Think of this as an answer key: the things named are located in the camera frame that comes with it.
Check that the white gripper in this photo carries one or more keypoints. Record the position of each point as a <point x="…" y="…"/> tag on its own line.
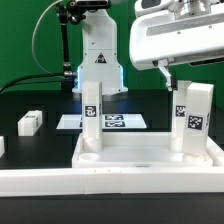
<point x="171" y="32"/>

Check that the white desk top tray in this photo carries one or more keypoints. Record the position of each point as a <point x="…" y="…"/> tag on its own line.
<point x="142" y="150"/>

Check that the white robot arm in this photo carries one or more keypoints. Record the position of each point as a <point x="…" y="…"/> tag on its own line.
<point x="99" y="52"/>

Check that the fiducial marker sheet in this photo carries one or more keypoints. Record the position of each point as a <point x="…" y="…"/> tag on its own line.
<point x="109" y="121"/>

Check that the white front fence wall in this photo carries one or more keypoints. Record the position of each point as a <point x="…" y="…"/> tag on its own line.
<point x="68" y="181"/>

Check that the white fence wall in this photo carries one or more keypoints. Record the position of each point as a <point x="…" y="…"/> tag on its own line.
<point x="2" y="147"/>
<point x="68" y="181"/>

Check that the white left fence wall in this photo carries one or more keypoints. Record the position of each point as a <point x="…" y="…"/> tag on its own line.
<point x="2" y="147"/>

